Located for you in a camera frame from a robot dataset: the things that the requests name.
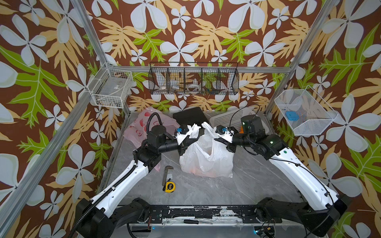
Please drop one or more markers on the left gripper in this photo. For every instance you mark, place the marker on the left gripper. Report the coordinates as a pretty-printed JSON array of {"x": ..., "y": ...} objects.
[{"x": 183, "y": 146}]

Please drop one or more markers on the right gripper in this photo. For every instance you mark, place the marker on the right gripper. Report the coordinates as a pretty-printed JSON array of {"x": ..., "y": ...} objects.
[{"x": 226, "y": 141}]

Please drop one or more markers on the white plastic bag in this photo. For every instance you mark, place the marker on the white plastic bag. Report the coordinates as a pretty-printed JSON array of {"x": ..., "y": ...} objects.
[{"x": 207, "y": 157}]

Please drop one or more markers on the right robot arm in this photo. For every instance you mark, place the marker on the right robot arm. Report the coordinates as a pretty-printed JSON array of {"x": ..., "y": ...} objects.
[{"x": 322, "y": 207}]

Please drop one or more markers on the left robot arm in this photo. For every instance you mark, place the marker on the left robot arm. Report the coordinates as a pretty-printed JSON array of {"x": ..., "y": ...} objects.
[{"x": 100, "y": 216}]

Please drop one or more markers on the white plastic perforated basket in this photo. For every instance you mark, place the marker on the white plastic perforated basket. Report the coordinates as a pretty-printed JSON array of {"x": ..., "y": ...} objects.
[{"x": 231, "y": 118}]

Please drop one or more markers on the black plastic tool case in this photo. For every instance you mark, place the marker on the black plastic tool case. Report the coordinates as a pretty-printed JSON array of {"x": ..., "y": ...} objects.
[{"x": 191, "y": 116}]

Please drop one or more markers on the large metal hex key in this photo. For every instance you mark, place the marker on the large metal hex key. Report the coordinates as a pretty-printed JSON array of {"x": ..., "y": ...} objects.
[{"x": 167, "y": 168}]

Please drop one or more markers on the pink printed plastic bag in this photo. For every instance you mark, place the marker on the pink printed plastic bag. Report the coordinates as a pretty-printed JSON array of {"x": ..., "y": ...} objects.
[{"x": 157, "y": 141}]

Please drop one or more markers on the yellow tape measure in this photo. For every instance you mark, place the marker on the yellow tape measure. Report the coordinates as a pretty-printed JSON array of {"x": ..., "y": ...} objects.
[{"x": 169, "y": 187}]

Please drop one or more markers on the white tape roll in basket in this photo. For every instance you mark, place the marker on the white tape roll in basket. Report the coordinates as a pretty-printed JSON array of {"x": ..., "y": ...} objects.
[{"x": 193, "y": 87}]

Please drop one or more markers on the blue object in basket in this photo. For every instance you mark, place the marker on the blue object in basket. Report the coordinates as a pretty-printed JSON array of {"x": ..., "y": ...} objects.
[{"x": 292, "y": 116}]

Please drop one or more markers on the white mesh basket right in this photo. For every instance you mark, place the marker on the white mesh basket right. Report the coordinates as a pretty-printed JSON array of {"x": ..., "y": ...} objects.
[{"x": 315, "y": 113}]

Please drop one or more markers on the black screwdriver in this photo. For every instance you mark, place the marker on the black screwdriver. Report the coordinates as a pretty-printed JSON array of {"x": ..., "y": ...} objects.
[{"x": 196, "y": 222}]

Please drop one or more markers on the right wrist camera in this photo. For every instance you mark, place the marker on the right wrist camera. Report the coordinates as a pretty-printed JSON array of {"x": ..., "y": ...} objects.
[{"x": 225, "y": 133}]

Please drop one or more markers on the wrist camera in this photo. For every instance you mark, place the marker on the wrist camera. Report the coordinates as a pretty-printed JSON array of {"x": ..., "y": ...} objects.
[
  {"x": 225, "y": 133},
  {"x": 182, "y": 132}
]

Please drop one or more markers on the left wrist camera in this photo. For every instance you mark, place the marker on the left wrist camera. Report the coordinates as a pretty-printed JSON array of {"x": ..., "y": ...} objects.
[{"x": 182, "y": 132}]

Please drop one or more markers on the black wire basket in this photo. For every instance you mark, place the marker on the black wire basket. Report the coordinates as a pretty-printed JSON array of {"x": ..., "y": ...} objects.
[{"x": 215, "y": 78}]

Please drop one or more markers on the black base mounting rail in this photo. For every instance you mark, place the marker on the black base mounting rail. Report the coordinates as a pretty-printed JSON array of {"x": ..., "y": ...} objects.
[{"x": 155, "y": 214}]

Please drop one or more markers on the white wire basket left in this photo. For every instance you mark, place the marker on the white wire basket left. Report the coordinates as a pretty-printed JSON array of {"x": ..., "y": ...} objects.
[{"x": 110, "y": 86}]

